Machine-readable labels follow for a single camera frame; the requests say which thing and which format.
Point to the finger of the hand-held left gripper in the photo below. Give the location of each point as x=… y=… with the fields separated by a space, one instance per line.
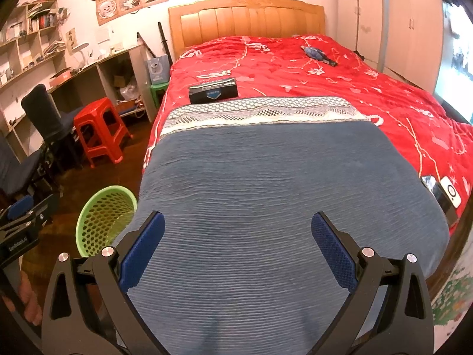
x=38 y=218
x=20 y=207

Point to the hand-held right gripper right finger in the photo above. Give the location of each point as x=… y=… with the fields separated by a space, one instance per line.
x=334 y=251

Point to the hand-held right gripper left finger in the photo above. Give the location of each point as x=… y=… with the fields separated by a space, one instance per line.
x=142 y=251

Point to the green plastic mesh basket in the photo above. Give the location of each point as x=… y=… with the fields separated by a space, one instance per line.
x=103 y=214

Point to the person's left hand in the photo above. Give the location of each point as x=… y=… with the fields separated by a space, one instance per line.
x=31 y=299

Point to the dark blue chair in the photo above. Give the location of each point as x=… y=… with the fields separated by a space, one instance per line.
x=18 y=170

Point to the black office chair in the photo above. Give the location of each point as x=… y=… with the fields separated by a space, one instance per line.
x=40 y=107

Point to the blue ribbed blanket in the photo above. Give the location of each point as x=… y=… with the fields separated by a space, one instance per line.
x=258 y=177

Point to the black rectangular device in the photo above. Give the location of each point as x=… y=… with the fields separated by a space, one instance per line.
x=441 y=203

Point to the red plastic stool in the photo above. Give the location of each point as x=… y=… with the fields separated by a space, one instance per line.
x=94 y=112

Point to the green printed cloth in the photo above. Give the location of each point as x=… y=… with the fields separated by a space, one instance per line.
x=452 y=292

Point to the white rectangular device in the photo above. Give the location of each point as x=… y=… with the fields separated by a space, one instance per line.
x=451 y=191

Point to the white plastic bag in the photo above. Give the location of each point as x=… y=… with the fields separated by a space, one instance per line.
x=129 y=91

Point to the small brown cardboard box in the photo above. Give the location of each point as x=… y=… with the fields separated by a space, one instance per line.
x=120 y=82

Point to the stack of papers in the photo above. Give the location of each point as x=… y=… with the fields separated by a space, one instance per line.
x=52 y=48

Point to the green plastic stool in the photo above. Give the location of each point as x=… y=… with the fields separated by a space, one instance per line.
x=159 y=89

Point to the white desk cabinet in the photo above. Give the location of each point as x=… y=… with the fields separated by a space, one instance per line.
x=107 y=63

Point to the white desk lamp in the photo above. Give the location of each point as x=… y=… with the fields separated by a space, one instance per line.
x=79 y=48

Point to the black cardboard box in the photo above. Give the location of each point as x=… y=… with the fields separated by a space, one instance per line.
x=212 y=92

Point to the red printed blanket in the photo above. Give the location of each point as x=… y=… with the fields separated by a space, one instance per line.
x=295 y=77

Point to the blue paper bag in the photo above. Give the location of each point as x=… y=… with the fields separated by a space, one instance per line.
x=159 y=70

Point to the row of books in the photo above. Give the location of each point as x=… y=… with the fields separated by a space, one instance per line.
x=42 y=22

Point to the blue toy bird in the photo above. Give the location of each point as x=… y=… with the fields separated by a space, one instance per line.
x=314 y=53

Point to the dark red sheathed sword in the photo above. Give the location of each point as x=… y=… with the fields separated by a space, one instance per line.
x=146 y=46

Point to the black sheathed sword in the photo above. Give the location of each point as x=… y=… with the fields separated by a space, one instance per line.
x=165 y=44

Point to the bright window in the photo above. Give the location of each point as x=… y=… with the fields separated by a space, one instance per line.
x=458 y=63

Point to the white wardrobe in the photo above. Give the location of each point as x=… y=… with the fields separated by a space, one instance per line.
x=399 y=26

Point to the wooden bed headboard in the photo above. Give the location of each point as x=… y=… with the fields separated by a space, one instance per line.
x=247 y=22

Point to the white wall bookshelf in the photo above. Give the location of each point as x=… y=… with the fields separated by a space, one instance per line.
x=22 y=63

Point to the calligraphy wall scroll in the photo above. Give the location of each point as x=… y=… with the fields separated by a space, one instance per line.
x=71 y=39

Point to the white wall paper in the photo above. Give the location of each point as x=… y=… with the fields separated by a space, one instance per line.
x=104 y=35

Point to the three-figure wall poster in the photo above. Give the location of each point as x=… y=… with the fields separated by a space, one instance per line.
x=129 y=2

